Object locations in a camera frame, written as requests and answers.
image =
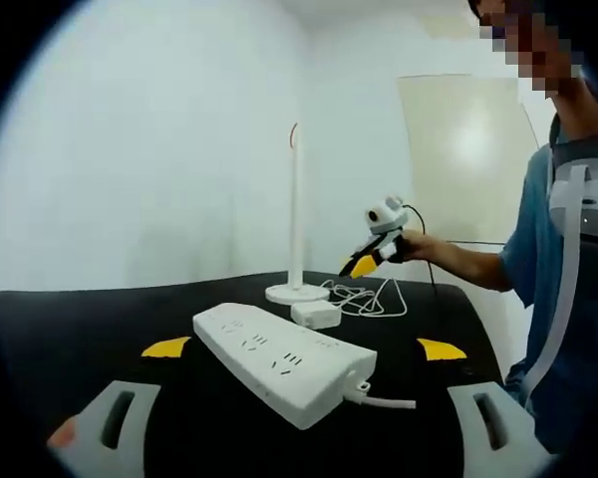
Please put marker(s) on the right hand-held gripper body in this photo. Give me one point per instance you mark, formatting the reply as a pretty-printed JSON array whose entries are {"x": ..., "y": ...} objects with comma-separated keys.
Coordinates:
[{"x": 386, "y": 219}]

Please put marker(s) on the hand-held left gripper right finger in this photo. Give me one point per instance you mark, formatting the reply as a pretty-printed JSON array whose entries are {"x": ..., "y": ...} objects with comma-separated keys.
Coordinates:
[{"x": 508, "y": 406}]

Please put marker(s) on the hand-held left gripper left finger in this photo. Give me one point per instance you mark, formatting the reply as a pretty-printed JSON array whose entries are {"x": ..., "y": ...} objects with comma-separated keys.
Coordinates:
[{"x": 102, "y": 398}]

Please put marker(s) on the white desk lamp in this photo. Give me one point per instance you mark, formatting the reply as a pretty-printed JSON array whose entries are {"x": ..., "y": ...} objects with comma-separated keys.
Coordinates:
[{"x": 296, "y": 234}]

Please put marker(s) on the white desk lamp plug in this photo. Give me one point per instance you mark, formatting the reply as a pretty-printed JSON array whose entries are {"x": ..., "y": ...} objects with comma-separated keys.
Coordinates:
[{"x": 315, "y": 314}]

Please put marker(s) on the white power strip socket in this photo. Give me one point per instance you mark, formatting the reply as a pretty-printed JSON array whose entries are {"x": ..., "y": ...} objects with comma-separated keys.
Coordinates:
[{"x": 279, "y": 356}]

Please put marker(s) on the person's right hand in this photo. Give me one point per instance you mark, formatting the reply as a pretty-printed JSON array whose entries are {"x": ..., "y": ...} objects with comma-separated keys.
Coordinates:
[{"x": 423, "y": 247}]

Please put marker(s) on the person's left hand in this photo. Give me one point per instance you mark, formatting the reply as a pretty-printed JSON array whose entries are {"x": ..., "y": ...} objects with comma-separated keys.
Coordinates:
[{"x": 62, "y": 434}]

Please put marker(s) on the beige door panel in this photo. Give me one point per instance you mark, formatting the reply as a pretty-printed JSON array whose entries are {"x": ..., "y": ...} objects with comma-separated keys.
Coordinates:
[{"x": 463, "y": 159}]

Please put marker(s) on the person's torso in blue shirt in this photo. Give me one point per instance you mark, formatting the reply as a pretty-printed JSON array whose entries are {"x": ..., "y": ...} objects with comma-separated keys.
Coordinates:
[{"x": 543, "y": 309}]

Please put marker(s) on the grey worn chest device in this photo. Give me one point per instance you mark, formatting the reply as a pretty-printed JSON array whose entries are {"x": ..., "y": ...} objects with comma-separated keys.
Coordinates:
[{"x": 595, "y": 199}]

